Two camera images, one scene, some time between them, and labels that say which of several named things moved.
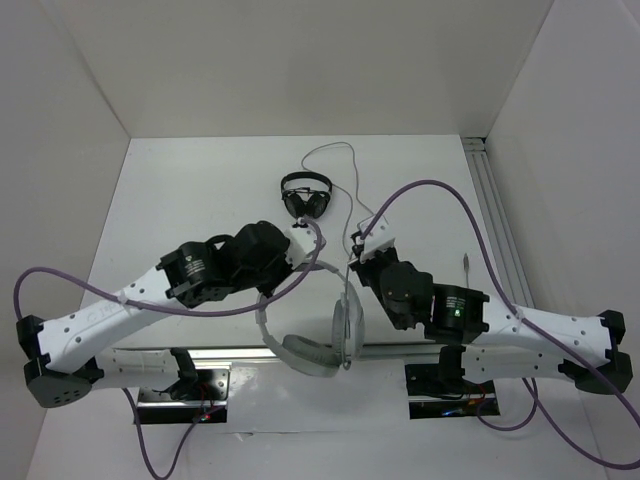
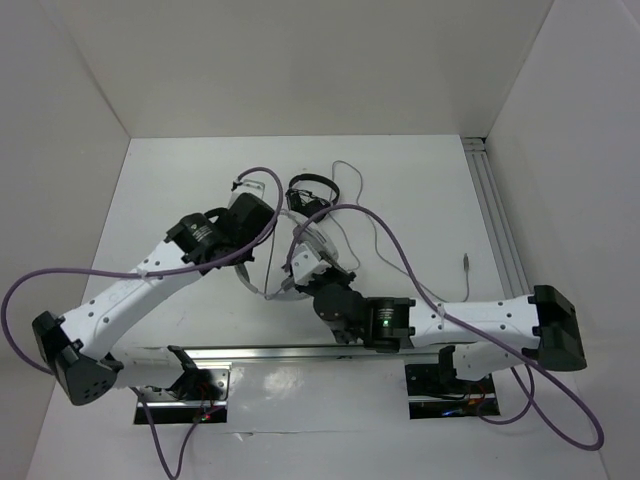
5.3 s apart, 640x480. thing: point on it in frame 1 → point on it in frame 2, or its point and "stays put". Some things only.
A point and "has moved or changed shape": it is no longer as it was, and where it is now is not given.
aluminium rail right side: (496, 221) stays put
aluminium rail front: (257, 352) stays put
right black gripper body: (366, 271) → (333, 273)
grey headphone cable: (349, 231) has moved or changed shape
